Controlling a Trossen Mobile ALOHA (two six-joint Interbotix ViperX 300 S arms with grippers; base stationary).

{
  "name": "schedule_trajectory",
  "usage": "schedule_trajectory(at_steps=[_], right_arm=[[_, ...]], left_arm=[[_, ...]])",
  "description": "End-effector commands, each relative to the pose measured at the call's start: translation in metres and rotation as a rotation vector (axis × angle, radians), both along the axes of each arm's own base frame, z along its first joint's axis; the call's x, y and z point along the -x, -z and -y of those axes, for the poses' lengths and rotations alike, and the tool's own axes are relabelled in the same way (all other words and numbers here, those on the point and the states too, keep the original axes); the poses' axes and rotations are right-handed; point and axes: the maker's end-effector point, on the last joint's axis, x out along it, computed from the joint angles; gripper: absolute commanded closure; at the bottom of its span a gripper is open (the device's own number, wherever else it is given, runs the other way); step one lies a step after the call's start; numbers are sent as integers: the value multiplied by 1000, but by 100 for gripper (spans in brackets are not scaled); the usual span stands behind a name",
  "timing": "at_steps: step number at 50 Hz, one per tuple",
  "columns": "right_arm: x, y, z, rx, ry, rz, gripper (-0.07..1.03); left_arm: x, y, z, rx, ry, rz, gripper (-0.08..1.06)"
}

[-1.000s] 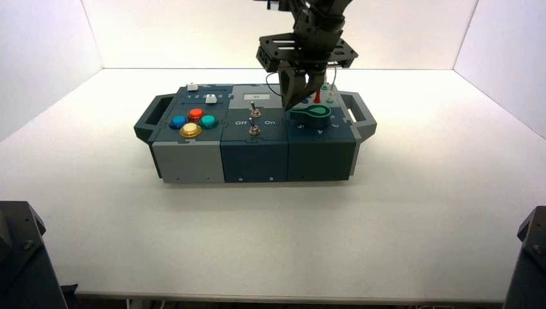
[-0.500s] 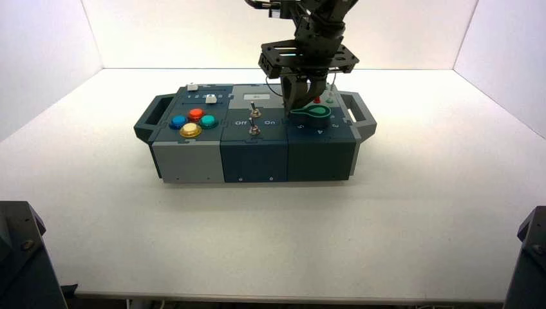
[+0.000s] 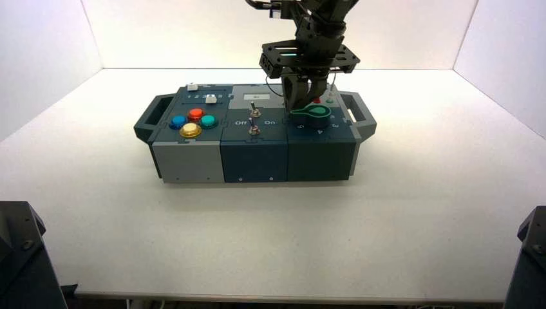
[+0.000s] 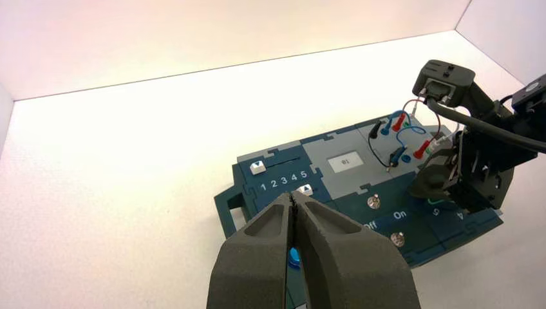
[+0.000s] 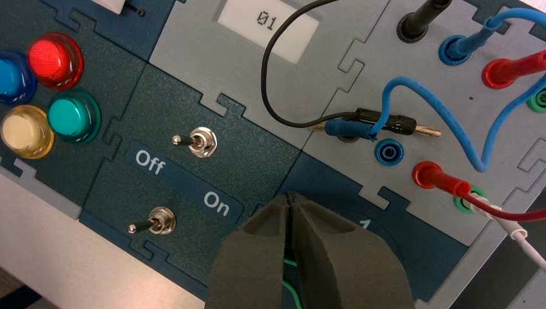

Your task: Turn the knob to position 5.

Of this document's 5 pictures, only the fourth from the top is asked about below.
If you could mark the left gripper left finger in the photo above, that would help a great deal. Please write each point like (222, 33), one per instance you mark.
(251, 264)

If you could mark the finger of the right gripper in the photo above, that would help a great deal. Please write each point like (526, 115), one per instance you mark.
(435, 177)
(469, 200)

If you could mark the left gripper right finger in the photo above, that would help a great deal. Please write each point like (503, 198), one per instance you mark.
(350, 264)

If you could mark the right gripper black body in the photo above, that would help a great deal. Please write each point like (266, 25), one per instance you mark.
(486, 170)

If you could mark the green rotary pointer knob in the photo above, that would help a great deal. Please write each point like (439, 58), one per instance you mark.
(437, 202)

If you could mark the blue round push button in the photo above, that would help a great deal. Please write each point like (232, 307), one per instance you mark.
(294, 258)

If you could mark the white slider cap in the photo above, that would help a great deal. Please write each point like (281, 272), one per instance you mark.
(257, 168)
(305, 189)

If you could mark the white display label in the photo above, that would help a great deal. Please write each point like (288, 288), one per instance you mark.
(345, 162)

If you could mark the dark blue grey control box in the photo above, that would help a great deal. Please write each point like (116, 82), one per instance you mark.
(324, 149)

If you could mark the metal toggle switch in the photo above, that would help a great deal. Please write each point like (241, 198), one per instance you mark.
(397, 239)
(374, 201)

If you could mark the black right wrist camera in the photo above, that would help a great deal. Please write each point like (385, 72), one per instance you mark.
(448, 79)

